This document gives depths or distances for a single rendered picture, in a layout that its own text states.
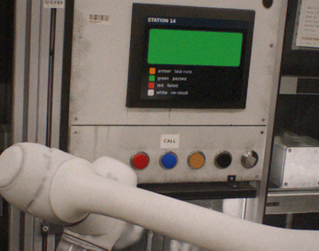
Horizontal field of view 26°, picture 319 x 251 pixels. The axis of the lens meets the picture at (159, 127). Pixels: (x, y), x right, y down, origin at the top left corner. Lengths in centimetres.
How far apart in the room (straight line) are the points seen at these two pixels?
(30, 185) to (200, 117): 46
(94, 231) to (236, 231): 28
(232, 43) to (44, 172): 50
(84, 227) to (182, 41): 41
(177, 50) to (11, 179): 44
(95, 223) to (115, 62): 32
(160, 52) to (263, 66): 23
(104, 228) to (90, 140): 22
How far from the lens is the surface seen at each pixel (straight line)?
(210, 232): 100
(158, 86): 131
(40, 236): 139
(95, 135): 133
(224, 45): 135
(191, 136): 138
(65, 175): 105
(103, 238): 119
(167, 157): 137
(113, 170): 119
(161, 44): 130
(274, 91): 145
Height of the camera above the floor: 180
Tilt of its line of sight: 13 degrees down
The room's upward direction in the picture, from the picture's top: 4 degrees clockwise
